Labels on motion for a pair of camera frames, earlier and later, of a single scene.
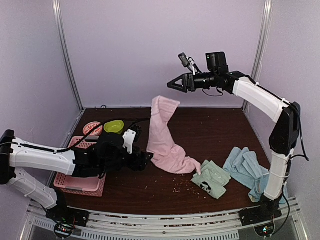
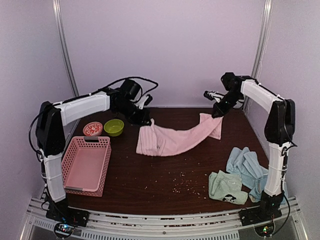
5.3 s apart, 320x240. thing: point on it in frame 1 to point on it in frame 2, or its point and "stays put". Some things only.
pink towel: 167,155 to 153,140
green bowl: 114,126 stays put
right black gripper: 189,82 to 222,110
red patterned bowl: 91,125 stays put
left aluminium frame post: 57,11 stays put
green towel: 212,179 to 227,187
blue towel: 245,167 stays put
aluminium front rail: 164,225 stays put
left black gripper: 138,162 to 141,120
